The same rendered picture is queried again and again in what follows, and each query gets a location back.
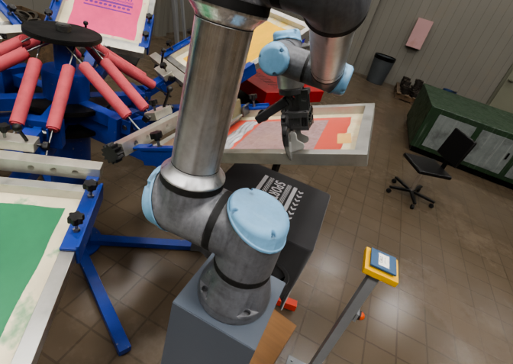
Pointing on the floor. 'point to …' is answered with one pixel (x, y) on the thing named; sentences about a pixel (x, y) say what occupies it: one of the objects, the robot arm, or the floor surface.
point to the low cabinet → (435, 131)
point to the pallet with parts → (408, 93)
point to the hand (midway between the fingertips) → (290, 153)
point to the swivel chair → (453, 153)
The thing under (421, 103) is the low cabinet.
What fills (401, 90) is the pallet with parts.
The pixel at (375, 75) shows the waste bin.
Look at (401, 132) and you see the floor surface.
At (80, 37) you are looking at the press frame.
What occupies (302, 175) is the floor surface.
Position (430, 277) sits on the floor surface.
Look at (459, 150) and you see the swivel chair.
